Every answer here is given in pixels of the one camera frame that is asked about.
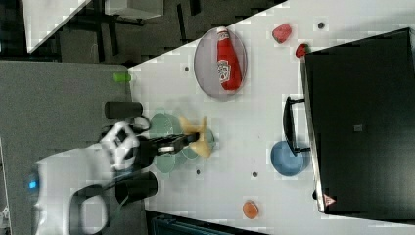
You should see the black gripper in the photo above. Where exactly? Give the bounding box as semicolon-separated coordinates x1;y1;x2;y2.
135;132;200;168

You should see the peeled yellow banana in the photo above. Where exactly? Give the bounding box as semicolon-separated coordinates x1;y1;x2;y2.
178;116;211;158

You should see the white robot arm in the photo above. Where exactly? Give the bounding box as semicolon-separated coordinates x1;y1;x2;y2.
27;117;210;235

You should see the green mug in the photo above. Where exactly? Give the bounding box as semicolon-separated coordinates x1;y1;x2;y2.
178;125;217;161

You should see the green perforated colander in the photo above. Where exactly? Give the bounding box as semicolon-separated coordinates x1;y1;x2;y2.
150;113;187;178

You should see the black cylinder cup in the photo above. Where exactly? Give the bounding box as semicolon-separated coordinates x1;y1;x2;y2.
115;171;158;204

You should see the grey round plate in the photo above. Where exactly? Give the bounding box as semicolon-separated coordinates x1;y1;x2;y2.
194;28;248;102

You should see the red ketchup bottle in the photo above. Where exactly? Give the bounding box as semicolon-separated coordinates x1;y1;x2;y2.
216;26;242;92

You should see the green marker cap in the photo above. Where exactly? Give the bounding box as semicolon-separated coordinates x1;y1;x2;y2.
113;72;131;82

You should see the orange fruit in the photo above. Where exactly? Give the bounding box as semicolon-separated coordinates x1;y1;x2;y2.
243;201;258;219

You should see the blue bowl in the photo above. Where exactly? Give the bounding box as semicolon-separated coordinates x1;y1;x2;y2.
270;141;310;176

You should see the red green strawberry toy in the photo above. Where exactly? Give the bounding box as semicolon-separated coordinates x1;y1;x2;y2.
272;23;292;44

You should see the small red tomato toy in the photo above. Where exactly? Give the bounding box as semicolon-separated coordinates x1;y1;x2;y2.
295;43;309;58

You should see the black toaster oven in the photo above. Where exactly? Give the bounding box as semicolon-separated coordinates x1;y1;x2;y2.
283;27;415;224

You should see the black cylinder post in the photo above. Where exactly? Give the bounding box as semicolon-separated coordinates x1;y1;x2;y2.
104;102;143;119

